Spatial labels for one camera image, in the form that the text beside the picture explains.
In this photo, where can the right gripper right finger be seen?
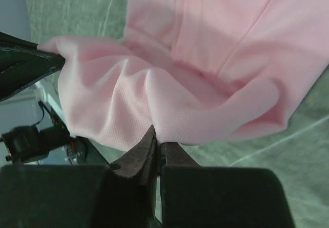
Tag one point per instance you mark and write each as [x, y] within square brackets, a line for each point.
[197, 196]

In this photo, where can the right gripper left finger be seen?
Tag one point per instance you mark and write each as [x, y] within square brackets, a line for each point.
[120, 194]

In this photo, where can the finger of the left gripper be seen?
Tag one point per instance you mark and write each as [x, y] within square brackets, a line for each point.
[22, 65]

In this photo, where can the pink t shirt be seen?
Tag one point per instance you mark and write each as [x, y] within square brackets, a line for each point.
[196, 70]

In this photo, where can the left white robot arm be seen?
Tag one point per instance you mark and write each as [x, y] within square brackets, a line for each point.
[25, 143]

